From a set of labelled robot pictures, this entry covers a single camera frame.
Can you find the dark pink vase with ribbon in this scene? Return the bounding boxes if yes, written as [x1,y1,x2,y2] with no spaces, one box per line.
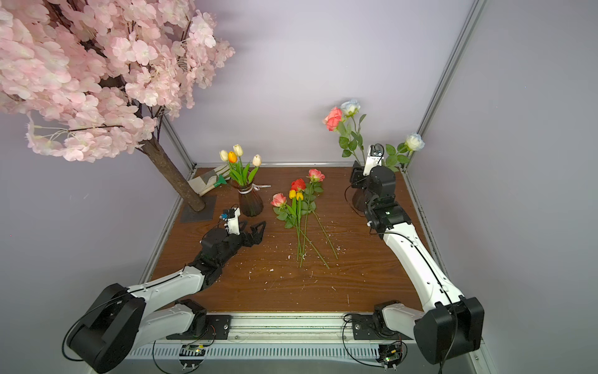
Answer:
[231,180,264,218]

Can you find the white rose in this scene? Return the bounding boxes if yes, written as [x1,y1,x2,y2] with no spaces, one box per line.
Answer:
[383,133,425,171]
[339,99,367,166]

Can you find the orange yellow tulip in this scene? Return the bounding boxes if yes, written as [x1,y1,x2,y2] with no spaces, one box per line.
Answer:
[227,151,246,186]

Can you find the dark pink glass vase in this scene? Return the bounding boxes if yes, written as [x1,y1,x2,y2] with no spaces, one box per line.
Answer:
[352,189,371,213]

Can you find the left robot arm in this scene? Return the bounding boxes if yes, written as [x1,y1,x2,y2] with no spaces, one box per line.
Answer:
[61,221,266,373]

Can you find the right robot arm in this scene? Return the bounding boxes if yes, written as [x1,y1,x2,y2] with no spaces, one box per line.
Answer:
[350,164,485,366]

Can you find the small green garden tool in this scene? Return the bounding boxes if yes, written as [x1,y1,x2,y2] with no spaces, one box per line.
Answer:
[214,175,227,187]

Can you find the beige gardening gloves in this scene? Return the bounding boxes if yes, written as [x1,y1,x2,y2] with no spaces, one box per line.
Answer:
[188,164,230,196]

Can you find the left circuit board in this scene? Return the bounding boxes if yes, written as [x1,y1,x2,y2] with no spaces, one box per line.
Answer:
[178,344,206,372]

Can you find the circuit board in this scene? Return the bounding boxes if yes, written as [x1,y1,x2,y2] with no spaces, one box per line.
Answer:
[376,341,407,370]
[178,344,206,372]

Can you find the right circuit board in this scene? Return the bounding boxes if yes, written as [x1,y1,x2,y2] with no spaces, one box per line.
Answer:
[376,341,407,370]

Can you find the pink cherry blossom tree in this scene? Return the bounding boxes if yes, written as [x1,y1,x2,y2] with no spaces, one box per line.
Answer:
[1,0,235,211]

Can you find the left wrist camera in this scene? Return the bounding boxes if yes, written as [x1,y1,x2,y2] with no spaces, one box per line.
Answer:
[221,207,241,235]

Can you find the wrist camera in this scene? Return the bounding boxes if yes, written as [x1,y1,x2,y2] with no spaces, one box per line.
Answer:
[221,207,241,235]
[363,143,385,176]

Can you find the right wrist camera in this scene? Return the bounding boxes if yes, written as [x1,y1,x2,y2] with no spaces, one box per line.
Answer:
[363,143,385,176]

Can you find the dark tree base plate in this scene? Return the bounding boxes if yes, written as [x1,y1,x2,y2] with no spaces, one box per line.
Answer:
[181,195,218,224]

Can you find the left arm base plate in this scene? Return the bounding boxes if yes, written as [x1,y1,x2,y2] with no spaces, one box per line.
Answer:
[166,314,232,341]

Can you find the aluminium front rail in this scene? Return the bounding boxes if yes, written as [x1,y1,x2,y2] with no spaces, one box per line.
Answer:
[100,312,484,345]

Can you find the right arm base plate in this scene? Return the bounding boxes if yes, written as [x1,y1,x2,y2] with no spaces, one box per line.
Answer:
[344,313,411,341]

